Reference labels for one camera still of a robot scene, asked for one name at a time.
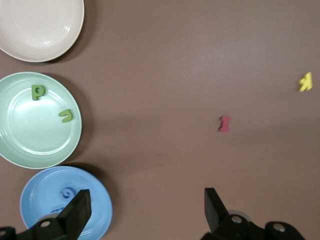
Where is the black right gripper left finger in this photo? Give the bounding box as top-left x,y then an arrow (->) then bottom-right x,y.
14,189 -> 92,240

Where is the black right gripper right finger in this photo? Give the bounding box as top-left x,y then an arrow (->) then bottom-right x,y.
203,187 -> 253,240

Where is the blue foam letter G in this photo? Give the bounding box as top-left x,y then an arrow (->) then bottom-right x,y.
60,187 -> 76,201

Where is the green foam letter C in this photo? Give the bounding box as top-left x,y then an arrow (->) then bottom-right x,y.
58,108 -> 75,124

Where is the green foam letter P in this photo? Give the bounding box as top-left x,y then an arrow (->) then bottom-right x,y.
31,84 -> 48,101

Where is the blue plate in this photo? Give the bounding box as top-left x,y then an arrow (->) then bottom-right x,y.
19,166 -> 113,240

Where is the green plate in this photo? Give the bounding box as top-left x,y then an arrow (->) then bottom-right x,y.
0,71 -> 83,170

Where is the red foam letter I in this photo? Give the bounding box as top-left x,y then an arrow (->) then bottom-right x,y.
218,116 -> 231,133

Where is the yellow foam letter K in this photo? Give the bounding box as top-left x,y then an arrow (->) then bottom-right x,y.
296,71 -> 314,93

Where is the brown table cover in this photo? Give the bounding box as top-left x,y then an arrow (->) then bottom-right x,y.
0,0 -> 320,240

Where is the beige plate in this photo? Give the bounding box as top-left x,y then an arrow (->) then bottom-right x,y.
0,0 -> 85,63

